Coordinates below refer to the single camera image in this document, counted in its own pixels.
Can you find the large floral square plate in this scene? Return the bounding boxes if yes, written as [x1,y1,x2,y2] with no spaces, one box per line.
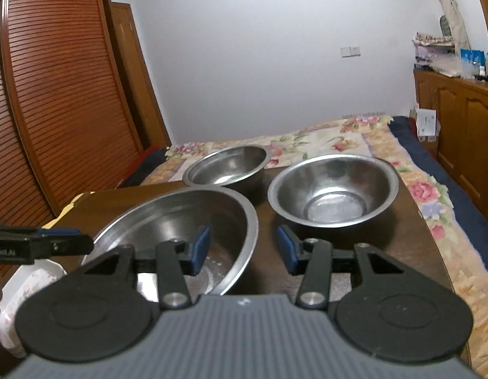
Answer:
[0,259,67,358]

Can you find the large steel bowl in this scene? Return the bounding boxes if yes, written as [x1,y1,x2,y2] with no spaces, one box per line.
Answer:
[80,186,259,298]

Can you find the medium steel bowl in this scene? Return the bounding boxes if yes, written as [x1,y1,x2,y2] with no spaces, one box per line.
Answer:
[267,154,400,229]

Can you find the deep small steel bowl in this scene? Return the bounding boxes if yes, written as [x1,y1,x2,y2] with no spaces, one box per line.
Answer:
[182,145,271,194]

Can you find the floral bed blanket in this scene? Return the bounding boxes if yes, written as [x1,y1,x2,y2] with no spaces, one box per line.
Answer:
[140,115,488,377]

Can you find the wooden louvered wardrobe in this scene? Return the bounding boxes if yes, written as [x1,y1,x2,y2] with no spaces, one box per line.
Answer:
[0,0,170,226]

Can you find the white paper bag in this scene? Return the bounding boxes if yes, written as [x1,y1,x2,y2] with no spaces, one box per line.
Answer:
[413,108,440,142]

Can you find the wooden sideboard cabinet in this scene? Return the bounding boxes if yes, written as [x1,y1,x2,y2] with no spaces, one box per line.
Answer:
[414,69,488,221]

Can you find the folded fabric pile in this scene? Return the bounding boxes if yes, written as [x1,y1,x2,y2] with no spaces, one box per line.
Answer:
[412,33,455,69]

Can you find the blue box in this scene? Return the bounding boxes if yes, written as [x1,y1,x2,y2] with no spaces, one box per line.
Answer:
[460,49,486,67]

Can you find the beige curtain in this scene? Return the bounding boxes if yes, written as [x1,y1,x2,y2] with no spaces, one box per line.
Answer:
[439,0,471,51]

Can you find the wall socket strip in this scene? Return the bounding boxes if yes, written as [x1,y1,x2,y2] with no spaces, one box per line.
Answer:
[342,111,387,119]

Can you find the white wall switch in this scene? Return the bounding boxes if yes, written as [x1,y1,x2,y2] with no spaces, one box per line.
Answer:
[340,46,361,58]

